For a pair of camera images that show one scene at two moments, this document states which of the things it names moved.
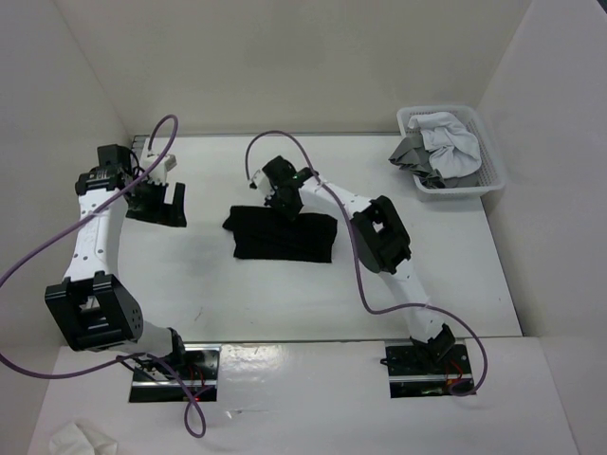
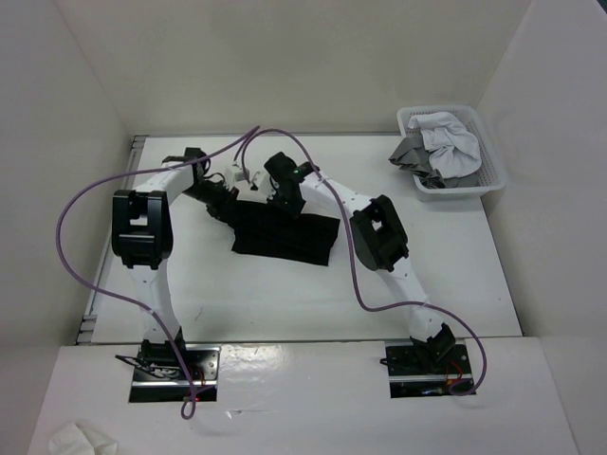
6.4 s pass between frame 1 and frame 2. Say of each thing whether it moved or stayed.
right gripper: stayed
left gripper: moved
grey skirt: stayed
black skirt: stayed
